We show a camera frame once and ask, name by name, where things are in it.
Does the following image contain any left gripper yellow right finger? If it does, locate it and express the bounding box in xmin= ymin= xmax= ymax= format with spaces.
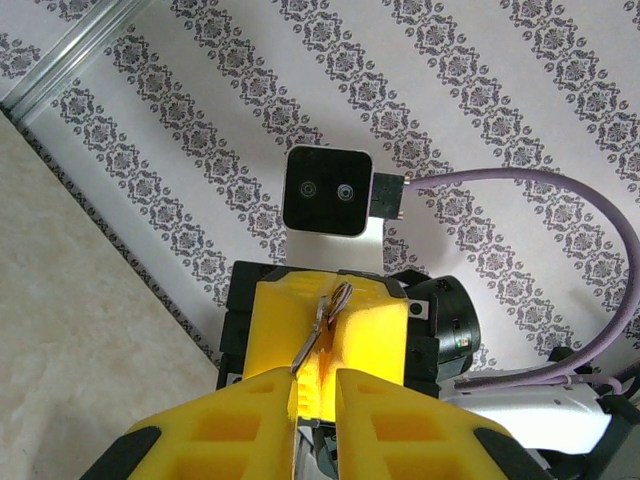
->
xmin=333 ymin=368 xmax=556 ymax=480

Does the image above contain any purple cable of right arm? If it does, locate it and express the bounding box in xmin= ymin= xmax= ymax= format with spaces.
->
xmin=404 ymin=167 xmax=632 ymax=391

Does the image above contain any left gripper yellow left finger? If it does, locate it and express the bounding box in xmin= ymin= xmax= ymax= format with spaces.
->
xmin=97 ymin=368 xmax=299 ymax=480

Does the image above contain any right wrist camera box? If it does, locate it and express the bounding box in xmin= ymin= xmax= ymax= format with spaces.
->
xmin=279 ymin=146 xmax=375 ymax=240

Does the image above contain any aluminium frame post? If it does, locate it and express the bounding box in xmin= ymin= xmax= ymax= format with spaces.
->
xmin=0 ymin=0 xmax=147 ymax=124

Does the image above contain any small silver key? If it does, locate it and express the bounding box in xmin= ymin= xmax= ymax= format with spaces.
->
xmin=291 ymin=282 xmax=354 ymax=375

